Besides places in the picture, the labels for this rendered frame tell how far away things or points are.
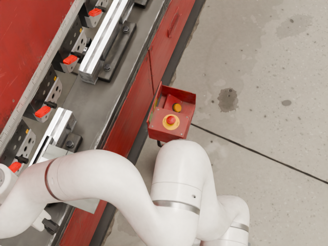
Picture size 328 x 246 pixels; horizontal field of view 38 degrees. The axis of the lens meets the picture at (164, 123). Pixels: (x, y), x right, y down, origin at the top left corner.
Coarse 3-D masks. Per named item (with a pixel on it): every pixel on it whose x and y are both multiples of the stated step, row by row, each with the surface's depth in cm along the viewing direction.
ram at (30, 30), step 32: (0, 0) 114; (32, 0) 128; (64, 0) 147; (0, 32) 119; (32, 32) 134; (64, 32) 154; (0, 64) 124; (32, 64) 140; (0, 96) 129; (32, 96) 147; (0, 128) 134
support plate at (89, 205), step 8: (48, 152) 176; (56, 152) 176; (64, 152) 176; (72, 152) 176; (80, 200) 168; (88, 200) 168; (96, 200) 168; (80, 208) 167; (88, 208) 167; (96, 208) 168
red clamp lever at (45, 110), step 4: (48, 104) 154; (52, 104) 154; (56, 104) 155; (44, 108) 150; (48, 108) 152; (36, 112) 148; (40, 112) 148; (44, 112) 149; (36, 116) 148; (40, 116) 148
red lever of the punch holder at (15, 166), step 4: (16, 156) 148; (20, 156) 148; (20, 160) 147; (24, 160) 147; (28, 160) 148; (12, 164) 143; (16, 164) 144; (20, 164) 145; (12, 168) 142; (16, 168) 143
